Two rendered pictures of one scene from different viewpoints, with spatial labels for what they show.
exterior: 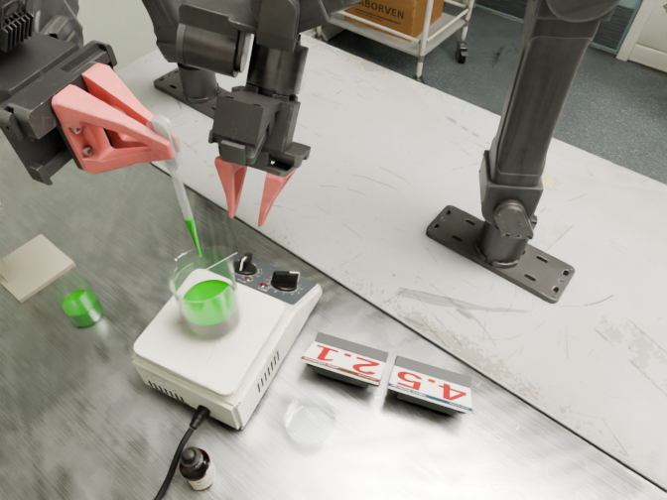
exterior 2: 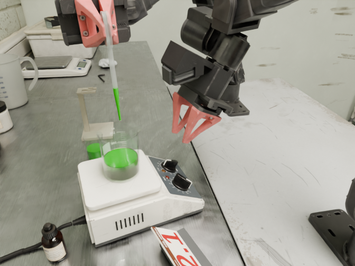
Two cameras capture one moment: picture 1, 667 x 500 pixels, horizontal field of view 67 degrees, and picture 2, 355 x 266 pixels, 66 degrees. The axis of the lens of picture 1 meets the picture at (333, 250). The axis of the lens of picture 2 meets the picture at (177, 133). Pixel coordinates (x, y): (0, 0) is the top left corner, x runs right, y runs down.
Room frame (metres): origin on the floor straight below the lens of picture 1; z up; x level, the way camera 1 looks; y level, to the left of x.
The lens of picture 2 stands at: (0.08, -0.19, 1.28)
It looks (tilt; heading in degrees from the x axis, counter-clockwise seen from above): 31 degrees down; 43
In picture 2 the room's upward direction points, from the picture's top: straight up
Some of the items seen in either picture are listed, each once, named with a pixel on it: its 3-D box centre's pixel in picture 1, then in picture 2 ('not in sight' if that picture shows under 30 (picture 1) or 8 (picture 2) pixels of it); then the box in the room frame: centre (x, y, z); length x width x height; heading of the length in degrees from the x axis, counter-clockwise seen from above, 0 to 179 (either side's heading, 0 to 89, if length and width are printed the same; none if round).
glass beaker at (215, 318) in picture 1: (210, 296); (122, 153); (0.29, 0.12, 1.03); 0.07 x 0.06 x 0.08; 146
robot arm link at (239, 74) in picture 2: not in sight; (230, 73); (0.80, 0.25, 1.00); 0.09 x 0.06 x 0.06; 86
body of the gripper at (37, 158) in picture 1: (47, 102); (92, 17); (0.33, 0.22, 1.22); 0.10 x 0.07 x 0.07; 157
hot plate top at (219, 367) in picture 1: (211, 326); (118, 175); (0.27, 0.13, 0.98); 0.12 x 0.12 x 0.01; 66
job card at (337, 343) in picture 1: (345, 356); (182, 248); (0.28, -0.02, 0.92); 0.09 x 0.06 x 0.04; 73
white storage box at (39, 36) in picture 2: not in sight; (67, 37); (0.79, 1.26, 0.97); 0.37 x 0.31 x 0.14; 51
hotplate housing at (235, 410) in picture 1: (230, 329); (134, 190); (0.30, 0.12, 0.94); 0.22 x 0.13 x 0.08; 156
